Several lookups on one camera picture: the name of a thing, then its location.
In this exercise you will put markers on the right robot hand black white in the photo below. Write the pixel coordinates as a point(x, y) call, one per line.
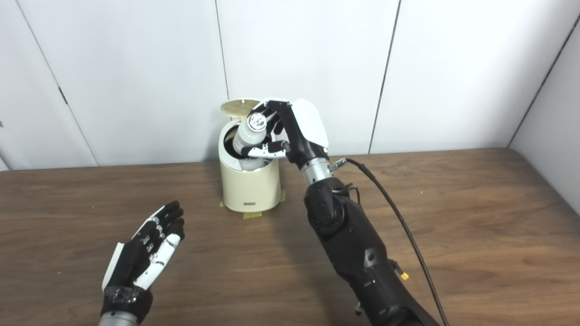
point(303, 131)

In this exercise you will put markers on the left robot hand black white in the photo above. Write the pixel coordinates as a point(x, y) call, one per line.
point(131, 267)

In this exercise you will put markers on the small white plastic bottle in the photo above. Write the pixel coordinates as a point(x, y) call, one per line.
point(249, 133)

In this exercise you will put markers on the cream round bin lid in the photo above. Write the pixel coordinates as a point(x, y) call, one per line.
point(235, 107)

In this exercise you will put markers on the cream-colored round bin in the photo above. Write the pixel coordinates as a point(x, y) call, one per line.
point(251, 188)

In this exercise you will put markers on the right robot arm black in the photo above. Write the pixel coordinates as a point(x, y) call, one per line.
point(358, 244)

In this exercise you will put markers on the black wall panel hinge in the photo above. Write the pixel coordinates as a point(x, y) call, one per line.
point(63, 95)

